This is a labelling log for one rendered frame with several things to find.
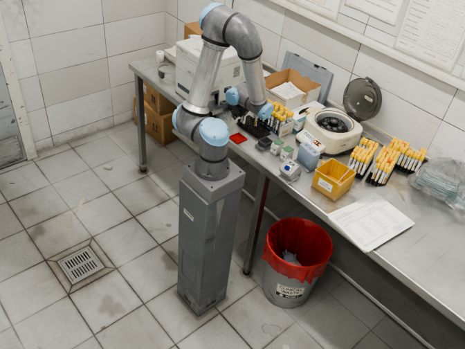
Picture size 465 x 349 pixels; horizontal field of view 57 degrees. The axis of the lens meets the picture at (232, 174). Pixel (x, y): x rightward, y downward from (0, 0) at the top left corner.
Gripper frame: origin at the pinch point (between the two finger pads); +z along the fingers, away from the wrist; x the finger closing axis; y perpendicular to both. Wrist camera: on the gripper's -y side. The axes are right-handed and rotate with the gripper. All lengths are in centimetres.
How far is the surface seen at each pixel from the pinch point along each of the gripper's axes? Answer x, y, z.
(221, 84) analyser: 5.8, -15.0, -3.5
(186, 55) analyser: -4.2, -36.2, -4.5
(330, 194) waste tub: 0, 62, -33
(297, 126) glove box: 25.2, 24.5, -14.0
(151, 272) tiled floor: -48, 48, 79
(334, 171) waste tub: 13, 54, -31
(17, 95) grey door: -61, -99, 102
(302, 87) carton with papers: 53, 3, -6
